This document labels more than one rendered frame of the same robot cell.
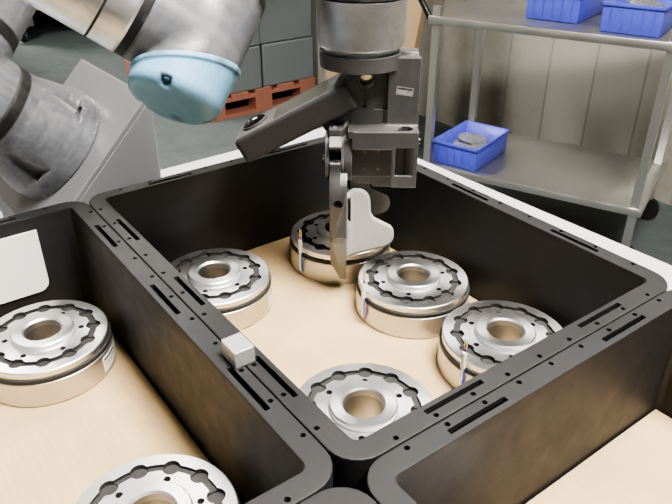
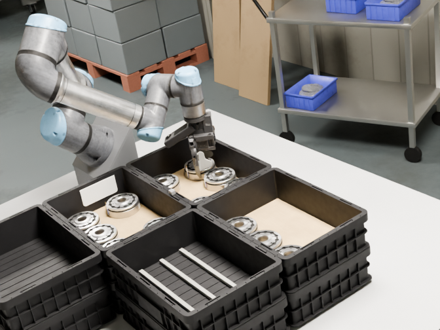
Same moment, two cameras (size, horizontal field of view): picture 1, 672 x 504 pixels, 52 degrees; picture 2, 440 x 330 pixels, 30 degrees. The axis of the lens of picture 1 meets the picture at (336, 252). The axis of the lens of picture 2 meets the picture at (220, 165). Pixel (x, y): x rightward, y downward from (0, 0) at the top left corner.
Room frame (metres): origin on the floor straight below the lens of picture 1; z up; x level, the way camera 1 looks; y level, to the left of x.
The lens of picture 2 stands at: (-1.76, -0.25, 2.11)
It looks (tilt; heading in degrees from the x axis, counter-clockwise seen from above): 28 degrees down; 4
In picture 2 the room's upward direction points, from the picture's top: 10 degrees counter-clockwise
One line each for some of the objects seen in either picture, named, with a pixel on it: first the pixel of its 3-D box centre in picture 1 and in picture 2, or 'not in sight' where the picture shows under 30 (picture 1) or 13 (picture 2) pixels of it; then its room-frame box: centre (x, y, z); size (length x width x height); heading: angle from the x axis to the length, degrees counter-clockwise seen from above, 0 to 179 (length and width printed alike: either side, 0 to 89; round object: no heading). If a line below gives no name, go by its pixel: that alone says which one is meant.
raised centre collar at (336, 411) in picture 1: (363, 405); not in sight; (0.36, -0.02, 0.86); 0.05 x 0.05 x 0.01
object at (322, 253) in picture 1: (339, 233); (199, 164); (0.63, 0.00, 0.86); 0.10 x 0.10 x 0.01
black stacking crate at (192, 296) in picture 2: not in sight; (194, 276); (-0.01, 0.00, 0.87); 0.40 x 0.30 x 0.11; 36
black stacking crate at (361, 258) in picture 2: not in sight; (285, 259); (0.17, -0.25, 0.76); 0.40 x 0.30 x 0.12; 36
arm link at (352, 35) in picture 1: (361, 23); (193, 108); (0.60, -0.02, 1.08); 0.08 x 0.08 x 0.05
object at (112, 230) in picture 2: not in sight; (99, 234); (0.28, 0.29, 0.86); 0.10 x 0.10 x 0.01
